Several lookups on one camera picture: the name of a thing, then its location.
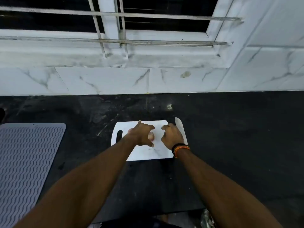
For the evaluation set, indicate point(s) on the person's left thumb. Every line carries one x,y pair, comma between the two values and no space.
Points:
149,143

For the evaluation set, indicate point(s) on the white window frame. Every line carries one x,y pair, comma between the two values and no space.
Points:
109,21

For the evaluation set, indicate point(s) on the person's right forearm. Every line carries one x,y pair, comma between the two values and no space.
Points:
218,192

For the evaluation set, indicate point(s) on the person's right fingers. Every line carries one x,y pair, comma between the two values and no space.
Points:
168,127

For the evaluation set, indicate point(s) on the grey wavy ribbed mat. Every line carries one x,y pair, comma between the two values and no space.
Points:
23,163

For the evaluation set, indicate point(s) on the metal window grille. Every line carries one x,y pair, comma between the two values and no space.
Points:
142,15

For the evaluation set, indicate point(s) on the person's right hand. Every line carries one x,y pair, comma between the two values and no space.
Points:
172,137

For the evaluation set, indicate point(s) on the black wristband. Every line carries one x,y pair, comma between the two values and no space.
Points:
177,146

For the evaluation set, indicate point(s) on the steel kitchen knife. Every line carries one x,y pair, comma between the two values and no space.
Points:
182,130

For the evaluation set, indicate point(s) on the person's left hand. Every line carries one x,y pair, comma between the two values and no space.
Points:
137,135

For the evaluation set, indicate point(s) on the clear plastic bag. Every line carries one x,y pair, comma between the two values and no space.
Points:
207,219

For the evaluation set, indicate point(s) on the small pale pink onion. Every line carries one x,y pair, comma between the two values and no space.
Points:
151,136

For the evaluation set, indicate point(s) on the white plastic cutting board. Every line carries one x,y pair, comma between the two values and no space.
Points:
147,153

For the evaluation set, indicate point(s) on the person's left forearm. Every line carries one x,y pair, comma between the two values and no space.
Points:
83,187

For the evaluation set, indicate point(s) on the orange thread wristband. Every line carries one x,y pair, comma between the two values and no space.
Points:
181,148

